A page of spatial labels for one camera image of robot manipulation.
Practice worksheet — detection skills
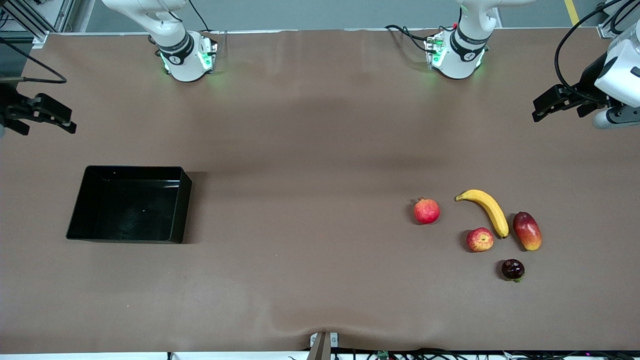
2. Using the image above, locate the yellow banana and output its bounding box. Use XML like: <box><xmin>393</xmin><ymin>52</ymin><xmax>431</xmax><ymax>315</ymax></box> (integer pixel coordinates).
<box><xmin>455</xmin><ymin>189</ymin><xmax>510</xmax><ymax>239</ymax></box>

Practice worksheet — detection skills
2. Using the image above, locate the black plastic box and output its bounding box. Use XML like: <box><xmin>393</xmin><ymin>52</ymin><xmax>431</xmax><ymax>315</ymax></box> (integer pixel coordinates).
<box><xmin>66</xmin><ymin>165</ymin><xmax>193</xmax><ymax>245</ymax></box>

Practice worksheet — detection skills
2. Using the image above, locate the red yellow striped apple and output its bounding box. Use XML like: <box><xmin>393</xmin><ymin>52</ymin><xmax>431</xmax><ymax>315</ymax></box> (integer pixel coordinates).
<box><xmin>466</xmin><ymin>227</ymin><xmax>495</xmax><ymax>253</ymax></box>

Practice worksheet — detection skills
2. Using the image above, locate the red yellow mango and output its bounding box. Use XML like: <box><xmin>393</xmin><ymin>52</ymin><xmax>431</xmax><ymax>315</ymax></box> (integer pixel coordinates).
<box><xmin>512</xmin><ymin>211</ymin><xmax>543</xmax><ymax>252</ymax></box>

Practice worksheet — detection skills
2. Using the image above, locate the red pomegranate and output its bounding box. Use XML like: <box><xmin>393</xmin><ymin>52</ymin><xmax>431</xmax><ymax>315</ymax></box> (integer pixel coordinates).
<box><xmin>413</xmin><ymin>197</ymin><xmax>441</xmax><ymax>225</ymax></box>

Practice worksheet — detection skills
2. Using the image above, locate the dark purple mangosteen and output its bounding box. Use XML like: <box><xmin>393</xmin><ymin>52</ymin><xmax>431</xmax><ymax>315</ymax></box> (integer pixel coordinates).
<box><xmin>501</xmin><ymin>258</ymin><xmax>526</xmax><ymax>283</ymax></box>

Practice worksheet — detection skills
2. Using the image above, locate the brown table cover sheet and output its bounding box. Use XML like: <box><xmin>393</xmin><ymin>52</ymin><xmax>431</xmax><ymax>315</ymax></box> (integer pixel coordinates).
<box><xmin>0</xmin><ymin>27</ymin><xmax>640</xmax><ymax>353</ymax></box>

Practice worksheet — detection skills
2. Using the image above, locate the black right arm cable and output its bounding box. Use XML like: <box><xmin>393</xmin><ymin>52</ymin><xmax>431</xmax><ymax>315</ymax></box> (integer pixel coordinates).
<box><xmin>0</xmin><ymin>37</ymin><xmax>68</xmax><ymax>85</ymax></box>

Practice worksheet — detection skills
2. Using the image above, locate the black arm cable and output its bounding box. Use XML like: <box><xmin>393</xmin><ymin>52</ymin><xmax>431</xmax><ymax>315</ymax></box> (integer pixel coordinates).
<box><xmin>0</xmin><ymin>37</ymin><xmax>68</xmax><ymax>85</ymax></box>
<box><xmin>554</xmin><ymin>0</ymin><xmax>626</xmax><ymax>103</ymax></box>

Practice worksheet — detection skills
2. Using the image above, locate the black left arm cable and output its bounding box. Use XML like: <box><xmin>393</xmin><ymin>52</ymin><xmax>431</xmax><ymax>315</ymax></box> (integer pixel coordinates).
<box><xmin>554</xmin><ymin>0</ymin><xmax>626</xmax><ymax>103</ymax></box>

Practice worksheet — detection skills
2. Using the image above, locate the aluminium frame structure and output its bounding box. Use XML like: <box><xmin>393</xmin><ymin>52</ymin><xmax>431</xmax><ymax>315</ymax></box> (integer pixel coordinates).
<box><xmin>597</xmin><ymin>0</ymin><xmax>640</xmax><ymax>40</ymax></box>
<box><xmin>0</xmin><ymin>0</ymin><xmax>76</xmax><ymax>43</ymax></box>

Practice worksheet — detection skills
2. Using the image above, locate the black base cable bundle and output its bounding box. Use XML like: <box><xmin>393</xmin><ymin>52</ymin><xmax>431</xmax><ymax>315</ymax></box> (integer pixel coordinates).
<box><xmin>384</xmin><ymin>24</ymin><xmax>458</xmax><ymax>55</ymax></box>

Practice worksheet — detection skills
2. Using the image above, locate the grey table clamp bracket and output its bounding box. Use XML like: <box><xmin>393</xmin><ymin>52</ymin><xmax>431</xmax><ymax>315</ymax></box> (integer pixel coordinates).
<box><xmin>307</xmin><ymin>331</ymin><xmax>340</xmax><ymax>360</ymax></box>

